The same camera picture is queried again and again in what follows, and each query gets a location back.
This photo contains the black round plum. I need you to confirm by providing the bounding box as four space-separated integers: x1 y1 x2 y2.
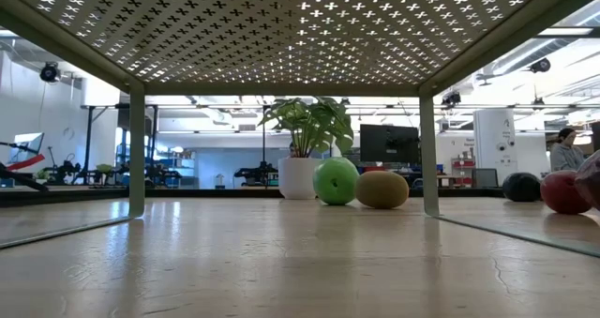
502 172 543 204

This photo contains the person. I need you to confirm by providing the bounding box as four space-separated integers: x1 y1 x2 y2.
548 127 587 173

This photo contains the black monitor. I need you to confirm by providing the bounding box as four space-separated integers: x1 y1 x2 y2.
359 123 421 165

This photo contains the dark red bell pepper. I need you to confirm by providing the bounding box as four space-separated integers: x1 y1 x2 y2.
574 149 600 211

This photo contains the black ceiling camera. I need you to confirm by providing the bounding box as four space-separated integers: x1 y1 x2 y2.
440 90 463 109
38 61 63 84
529 56 552 74

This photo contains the black aluminium table frame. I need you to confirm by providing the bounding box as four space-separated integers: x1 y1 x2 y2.
0 185 506 200

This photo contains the white round column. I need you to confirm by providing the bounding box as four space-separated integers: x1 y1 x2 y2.
472 108 519 188

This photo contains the small dark red fruit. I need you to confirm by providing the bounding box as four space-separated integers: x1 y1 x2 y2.
539 169 593 216

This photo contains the tilted grey screen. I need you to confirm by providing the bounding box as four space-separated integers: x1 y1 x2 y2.
8 131 46 164

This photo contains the brown kiwi fruit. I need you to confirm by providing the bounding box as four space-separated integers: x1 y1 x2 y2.
354 170 411 210

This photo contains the green plant in white pot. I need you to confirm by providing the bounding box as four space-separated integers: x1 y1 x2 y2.
256 96 356 201

